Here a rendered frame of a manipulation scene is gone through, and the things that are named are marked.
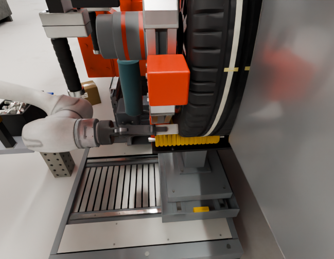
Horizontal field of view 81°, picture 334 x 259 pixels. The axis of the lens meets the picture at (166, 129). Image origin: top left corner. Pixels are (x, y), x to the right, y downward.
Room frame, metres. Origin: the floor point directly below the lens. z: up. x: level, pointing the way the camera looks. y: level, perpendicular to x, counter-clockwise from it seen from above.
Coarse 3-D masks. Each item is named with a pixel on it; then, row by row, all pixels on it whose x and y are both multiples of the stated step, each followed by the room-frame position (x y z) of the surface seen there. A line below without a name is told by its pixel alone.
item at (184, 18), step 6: (180, 0) 0.70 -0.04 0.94; (186, 0) 0.46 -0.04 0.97; (180, 6) 0.69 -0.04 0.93; (186, 6) 0.63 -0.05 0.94; (180, 12) 0.71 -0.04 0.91; (186, 12) 0.64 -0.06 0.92; (180, 18) 0.74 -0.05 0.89; (186, 18) 0.58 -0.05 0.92; (180, 24) 0.75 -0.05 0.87; (186, 24) 0.57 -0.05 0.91; (180, 30) 0.75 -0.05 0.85; (186, 30) 0.44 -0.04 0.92; (180, 36) 0.75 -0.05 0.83; (186, 36) 0.44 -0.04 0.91; (180, 42) 0.74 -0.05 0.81; (186, 42) 0.43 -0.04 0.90; (180, 48) 0.72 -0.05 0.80; (186, 48) 0.43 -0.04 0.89; (180, 108) 0.48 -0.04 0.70
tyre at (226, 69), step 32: (192, 0) 0.39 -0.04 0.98; (224, 0) 0.39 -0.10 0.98; (256, 0) 0.38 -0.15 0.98; (192, 32) 0.38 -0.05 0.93; (224, 32) 0.37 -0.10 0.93; (256, 32) 0.37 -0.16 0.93; (192, 64) 0.36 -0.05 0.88; (224, 64) 0.36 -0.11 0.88; (192, 96) 0.36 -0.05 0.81; (192, 128) 0.39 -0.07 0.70; (224, 128) 0.40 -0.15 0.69
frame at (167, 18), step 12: (144, 0) 0.42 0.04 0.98; (156, 0) 0.42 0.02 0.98; (168, 0) 0.42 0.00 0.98; (144, 12) 0.41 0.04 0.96; (156, 12) 0.41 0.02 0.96; (168, 12) 0.41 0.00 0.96; (144, 24) 0.40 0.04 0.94; (156, 24) 0.41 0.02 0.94; (168, 24) 0.41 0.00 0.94; (168, 36) 0.41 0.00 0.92; (168, 48) 0.41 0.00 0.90; (156, 108) 0.40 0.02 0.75; (168, 108) 0.41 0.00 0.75; (156, 120) 0.50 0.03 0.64; (168, 120) 0.51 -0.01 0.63
